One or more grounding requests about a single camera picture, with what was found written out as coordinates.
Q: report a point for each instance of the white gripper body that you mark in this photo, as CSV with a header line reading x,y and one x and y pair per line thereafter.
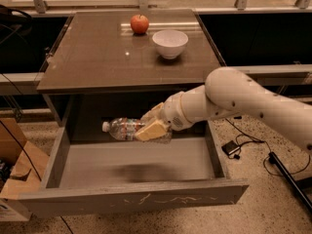
x,y
173,111

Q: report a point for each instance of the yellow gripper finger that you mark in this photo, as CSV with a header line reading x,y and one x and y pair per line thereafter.
x,y
153,112
155,128

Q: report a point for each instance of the clear plastic water bottle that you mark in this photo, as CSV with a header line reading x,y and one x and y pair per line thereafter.
x,y
125,129

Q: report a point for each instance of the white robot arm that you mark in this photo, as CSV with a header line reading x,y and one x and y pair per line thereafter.
x,y
227,92

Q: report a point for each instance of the grey cabinet with glossy top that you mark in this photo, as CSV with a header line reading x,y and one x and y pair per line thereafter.
x,y
99,51

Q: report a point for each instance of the open grey top drawer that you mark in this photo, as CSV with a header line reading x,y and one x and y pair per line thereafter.
x,y
91,173

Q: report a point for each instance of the white ceramic bowl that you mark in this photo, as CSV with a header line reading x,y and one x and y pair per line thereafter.
x,y
170,43

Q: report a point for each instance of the small black power adapter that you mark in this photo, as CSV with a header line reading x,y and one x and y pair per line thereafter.
x,y
230,147

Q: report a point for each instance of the red apple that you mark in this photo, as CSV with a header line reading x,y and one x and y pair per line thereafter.
x,y
139,24

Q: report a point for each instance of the black metal stand leg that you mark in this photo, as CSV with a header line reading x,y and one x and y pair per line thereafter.
x,y
273,159

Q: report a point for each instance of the brown cardboard box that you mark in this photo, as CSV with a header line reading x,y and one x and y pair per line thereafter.
x,y
22,167

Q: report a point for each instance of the black bag at left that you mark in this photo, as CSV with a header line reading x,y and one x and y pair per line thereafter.
x,y
15,19

